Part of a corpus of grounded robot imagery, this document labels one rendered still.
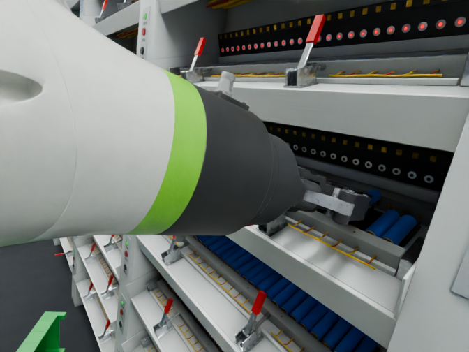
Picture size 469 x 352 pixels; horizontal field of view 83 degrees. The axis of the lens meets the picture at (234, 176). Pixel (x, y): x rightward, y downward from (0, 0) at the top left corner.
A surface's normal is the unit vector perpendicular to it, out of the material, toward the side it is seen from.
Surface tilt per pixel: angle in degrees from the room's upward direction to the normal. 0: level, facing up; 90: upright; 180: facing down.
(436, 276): 90
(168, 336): 19
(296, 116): 109
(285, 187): 86
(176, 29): 90
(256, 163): 72
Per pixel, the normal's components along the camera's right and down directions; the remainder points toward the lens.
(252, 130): 0.68, -0.43
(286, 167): 0.70, -0.15
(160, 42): 0.64, 0.27
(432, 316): -0.76, 0.02
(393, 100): -0.76, 0.33
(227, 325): -0.10, -0.90
